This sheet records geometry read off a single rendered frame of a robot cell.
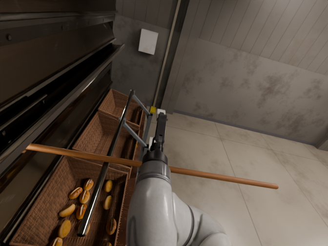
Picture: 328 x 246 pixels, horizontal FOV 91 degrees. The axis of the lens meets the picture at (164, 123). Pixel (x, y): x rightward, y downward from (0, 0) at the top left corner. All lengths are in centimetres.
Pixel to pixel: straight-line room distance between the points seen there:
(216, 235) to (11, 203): 88
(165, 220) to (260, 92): 384
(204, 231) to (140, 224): 15
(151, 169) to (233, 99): 358
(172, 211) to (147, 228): 6
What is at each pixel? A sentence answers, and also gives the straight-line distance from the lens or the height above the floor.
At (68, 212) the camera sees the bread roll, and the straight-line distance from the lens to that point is 137.
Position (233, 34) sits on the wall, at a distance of 350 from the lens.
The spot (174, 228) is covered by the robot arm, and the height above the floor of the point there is 152.
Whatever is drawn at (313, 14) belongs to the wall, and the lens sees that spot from 404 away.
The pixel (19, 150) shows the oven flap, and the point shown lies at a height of 141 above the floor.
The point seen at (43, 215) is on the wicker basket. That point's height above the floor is 74.
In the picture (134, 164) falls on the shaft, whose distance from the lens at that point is 85.
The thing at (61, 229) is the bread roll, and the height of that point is 65.
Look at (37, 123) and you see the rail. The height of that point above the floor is 144.
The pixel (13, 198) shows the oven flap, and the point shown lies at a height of 101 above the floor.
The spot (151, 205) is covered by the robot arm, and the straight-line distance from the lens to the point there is 36.
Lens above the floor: 185
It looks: 34 degrees down
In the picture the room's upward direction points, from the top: 17 degrees clockwise
